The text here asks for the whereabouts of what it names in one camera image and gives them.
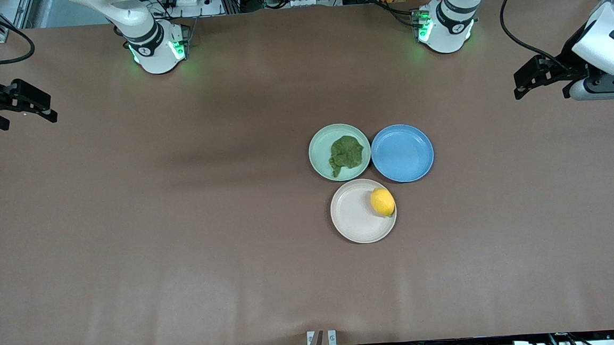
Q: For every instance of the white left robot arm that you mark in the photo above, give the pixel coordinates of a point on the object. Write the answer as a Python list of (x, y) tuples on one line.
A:
[(450, 25)]

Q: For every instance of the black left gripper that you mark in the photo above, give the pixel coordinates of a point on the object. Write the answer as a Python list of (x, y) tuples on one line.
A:
[(567, 62)]

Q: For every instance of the beige plate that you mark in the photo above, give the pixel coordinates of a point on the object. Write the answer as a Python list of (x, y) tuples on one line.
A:
[(355, 215)]

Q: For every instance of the yellow lemon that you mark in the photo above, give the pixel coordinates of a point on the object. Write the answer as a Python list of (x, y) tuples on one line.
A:
[(382, 202)]

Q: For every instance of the green lettuce leaf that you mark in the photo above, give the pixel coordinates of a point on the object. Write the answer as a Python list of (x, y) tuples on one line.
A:
[(346, 153)]

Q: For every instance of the light green plate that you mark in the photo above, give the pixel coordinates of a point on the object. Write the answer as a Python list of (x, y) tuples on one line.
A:
[(320, 151)]

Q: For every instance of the blue plate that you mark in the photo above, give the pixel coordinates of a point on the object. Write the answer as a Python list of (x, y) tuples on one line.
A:
[(402, 153)]

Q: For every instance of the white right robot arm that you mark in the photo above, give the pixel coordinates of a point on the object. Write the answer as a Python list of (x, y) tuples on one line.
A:
[(150, 48)]

